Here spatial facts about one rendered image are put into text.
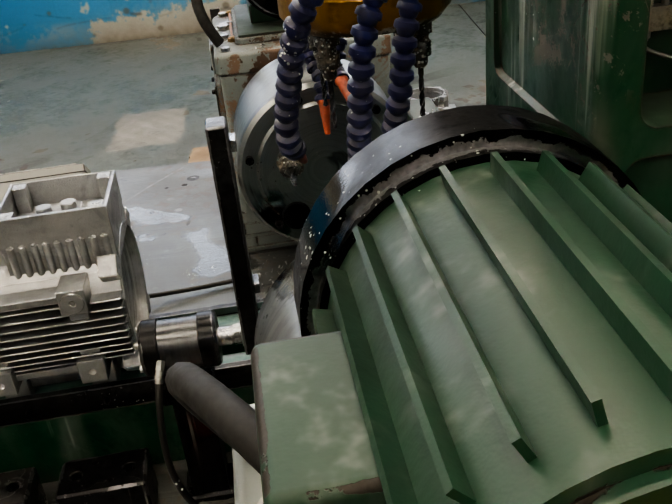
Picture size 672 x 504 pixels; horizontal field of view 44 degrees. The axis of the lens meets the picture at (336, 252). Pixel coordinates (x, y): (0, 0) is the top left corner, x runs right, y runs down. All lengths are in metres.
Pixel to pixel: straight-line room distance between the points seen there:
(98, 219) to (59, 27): 5.85
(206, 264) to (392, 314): 1.18
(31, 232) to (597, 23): 0.60
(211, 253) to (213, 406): 1.15
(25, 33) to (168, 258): 5.38
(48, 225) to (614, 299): 0.74
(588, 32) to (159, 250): 0.96
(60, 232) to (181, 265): 0.58
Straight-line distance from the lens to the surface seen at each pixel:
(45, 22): 6.75
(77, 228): 0.93
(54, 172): 1.22
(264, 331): 0.73
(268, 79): 1.23
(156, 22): 6.59
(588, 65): 0.82
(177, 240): 1.57
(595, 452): 0.23
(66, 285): 0.92
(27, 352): 0.96
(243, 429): 0.34
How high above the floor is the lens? 1.51
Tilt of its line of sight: 29 degrees down
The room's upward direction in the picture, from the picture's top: 6 degrees counter-clockwise
